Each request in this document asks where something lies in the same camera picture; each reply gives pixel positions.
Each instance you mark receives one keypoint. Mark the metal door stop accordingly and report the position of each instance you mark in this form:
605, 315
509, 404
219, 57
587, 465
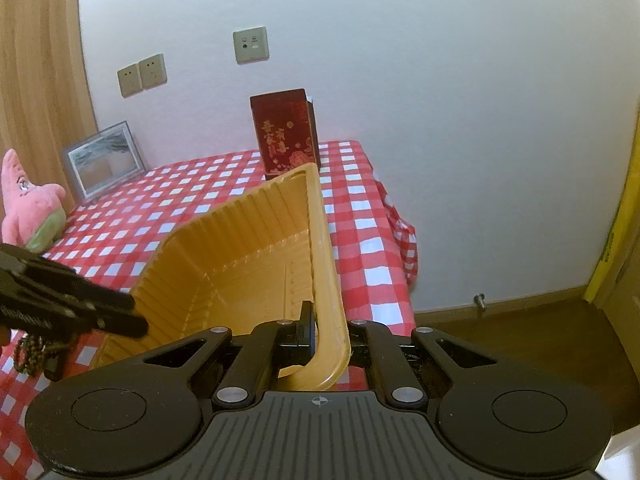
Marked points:
480, 301

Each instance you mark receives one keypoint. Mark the beige wall data socket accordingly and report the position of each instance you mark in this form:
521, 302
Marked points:
250, 45

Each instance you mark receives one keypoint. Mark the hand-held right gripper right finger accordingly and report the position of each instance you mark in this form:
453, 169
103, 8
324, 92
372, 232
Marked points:
372, 345

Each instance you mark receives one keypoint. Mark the white object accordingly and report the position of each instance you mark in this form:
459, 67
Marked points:
627, 442

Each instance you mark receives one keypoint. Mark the red white checkered tablecloth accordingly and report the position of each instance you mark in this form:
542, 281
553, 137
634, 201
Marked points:
200, 185

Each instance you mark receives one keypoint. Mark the wooden panel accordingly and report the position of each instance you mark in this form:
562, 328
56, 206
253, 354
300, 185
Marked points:
40, 60

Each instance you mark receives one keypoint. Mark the dark red gift box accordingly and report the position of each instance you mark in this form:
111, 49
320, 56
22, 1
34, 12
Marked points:
282, 135

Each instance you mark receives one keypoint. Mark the pink starfish plush toy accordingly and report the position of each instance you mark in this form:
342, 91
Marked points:
25, 205

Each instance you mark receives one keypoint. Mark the yellow strip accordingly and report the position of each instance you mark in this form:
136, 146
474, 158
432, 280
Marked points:
612, 240

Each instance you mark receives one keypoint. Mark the silver picture frame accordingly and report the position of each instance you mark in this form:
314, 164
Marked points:
102, 162

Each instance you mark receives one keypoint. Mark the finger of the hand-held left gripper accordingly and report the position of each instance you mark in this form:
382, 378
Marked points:
75, 282
115, 322

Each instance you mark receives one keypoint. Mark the light wooden door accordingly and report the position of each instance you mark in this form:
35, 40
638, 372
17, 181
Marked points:
622, 320

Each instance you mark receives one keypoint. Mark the yellow plastic tray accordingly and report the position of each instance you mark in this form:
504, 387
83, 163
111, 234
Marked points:
250, 240

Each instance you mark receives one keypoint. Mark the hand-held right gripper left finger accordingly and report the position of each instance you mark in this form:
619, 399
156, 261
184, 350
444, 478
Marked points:
306, 330

